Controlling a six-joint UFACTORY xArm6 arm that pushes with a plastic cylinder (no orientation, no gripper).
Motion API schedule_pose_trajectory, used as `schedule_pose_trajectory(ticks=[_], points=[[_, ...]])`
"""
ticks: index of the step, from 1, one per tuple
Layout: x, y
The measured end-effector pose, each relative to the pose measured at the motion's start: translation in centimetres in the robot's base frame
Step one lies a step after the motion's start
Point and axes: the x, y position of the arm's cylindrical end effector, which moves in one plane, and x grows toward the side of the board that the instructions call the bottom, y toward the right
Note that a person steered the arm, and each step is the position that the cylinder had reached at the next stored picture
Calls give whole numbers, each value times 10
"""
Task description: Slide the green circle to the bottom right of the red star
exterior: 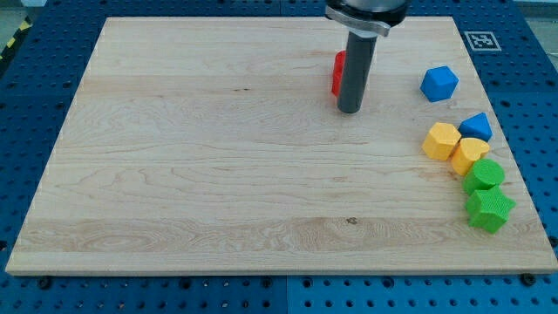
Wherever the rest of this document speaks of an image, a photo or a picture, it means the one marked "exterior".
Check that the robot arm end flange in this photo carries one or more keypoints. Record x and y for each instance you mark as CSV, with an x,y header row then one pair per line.
x,y
368,18

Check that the red star block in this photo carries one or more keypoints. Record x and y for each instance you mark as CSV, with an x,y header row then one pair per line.
x,y
337,72

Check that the green circle block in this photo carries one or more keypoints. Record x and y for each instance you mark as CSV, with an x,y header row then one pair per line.
x,y
483,175

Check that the green star block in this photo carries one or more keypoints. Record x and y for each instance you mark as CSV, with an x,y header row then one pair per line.
x,y
489,209

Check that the wooden board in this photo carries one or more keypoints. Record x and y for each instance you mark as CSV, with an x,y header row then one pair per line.
x,y
213,146

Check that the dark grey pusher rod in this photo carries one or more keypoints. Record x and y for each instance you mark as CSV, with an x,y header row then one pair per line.
x,y
359,53

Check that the yellow hexagon block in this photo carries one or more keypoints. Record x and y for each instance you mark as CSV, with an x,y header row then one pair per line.
x,y
441,140

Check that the blue hexagon block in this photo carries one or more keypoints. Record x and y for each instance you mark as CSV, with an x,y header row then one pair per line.
x,y
439,83

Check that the yellow heart block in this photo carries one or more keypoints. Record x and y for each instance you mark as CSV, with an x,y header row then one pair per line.
x,y
468,151

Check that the blue triangle block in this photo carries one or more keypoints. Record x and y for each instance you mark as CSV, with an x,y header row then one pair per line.
x,y
477,126

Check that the white fiducial marker tag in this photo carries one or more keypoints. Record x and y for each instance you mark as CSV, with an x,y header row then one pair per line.
x,y
482,41

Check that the black screw bottom left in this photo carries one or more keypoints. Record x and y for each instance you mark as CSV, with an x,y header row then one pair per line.
x,y
44,283

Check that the black screw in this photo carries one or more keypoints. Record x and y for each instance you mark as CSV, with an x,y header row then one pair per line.
x,y
528,279
44,283

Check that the black screw bottom right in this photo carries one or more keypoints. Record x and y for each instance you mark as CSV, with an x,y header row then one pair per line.
x,y
528,279

